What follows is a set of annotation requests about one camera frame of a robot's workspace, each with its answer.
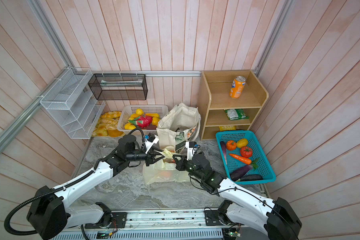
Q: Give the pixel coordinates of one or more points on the canvas tote bag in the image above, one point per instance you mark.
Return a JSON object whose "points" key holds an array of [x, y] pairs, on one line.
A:
{"points": [[180, 125]]}

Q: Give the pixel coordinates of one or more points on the orange pumpkin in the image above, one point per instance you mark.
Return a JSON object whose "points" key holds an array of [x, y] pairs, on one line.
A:
{"points": [[231, 145]]}

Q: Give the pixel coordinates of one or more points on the long thin eggplant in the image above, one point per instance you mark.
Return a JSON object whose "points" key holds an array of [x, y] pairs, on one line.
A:
{"points": [[224, 151]]}

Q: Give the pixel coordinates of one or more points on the orange soda can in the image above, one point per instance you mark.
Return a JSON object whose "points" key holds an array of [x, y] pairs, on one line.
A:
{"points": [[237, 87]]}

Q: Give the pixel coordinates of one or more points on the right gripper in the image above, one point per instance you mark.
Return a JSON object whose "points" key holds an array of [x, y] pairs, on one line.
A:
{"points": [[181, 163]]}

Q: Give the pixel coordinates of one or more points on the red tomato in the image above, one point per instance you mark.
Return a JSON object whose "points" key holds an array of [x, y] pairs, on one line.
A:
{"points": [[246, 152]]}

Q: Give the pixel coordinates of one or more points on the white wire rack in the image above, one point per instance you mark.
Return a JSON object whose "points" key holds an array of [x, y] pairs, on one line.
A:
{"points": [[72, 104]]}

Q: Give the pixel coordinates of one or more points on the yellow bell pepper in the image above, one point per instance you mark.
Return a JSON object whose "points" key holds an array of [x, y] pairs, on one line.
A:
{"points": [[242, 143]]}

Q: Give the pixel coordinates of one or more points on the dark cucumber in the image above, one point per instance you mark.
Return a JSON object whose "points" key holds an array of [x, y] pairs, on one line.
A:
{"points": [[247, 178]]}

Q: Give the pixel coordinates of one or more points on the black mesh basket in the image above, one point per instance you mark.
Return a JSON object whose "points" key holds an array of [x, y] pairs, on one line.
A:
{"points": [[119, 87]]}

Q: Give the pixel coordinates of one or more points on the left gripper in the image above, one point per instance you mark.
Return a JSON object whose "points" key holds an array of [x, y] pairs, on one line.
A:
{"points": [[151, 155]]}

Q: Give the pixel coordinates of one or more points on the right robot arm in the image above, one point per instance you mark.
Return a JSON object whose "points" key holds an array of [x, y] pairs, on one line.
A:
{"points": [[274, 218]]}

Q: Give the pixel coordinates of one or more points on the yellow snack packet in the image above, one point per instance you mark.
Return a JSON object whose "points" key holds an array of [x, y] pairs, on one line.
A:
{"points": [[227, 128]]}

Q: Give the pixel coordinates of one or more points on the green snack packet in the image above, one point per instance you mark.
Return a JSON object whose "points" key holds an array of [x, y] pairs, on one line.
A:
{"points": [[236, 114]]}

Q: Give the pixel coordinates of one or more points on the yellow plastic bag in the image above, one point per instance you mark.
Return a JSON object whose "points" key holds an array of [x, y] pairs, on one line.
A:
{"points": [[164, 171]]}

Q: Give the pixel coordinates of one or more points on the teal plastic basket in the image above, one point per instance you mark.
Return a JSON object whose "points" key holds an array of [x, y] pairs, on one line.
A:
{"points": [[263, 167]]}

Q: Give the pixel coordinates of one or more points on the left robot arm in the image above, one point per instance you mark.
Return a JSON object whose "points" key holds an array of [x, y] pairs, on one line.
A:
{"points": [[51, 209]]}

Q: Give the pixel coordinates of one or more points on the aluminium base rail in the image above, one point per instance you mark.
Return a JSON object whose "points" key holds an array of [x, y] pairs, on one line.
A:
{"points": [[170, 224]]}

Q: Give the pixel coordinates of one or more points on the carrot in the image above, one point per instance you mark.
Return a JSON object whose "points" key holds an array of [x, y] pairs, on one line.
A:
{"points": [[246, 161]]}

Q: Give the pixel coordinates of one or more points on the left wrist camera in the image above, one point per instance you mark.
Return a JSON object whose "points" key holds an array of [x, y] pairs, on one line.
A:
{"points": [[149, 141]]}

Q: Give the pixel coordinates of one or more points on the purple eggplant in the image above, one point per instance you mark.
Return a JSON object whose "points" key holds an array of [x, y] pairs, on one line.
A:
{"points": [[237, 174]]}

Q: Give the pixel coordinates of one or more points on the wooden shelf unit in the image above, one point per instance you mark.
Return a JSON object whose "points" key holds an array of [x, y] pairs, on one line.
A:
{"points": [[214, 99]]}

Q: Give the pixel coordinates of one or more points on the dragon fruit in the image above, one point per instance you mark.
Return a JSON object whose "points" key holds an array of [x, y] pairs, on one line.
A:
{"points": [[141, 121]]}

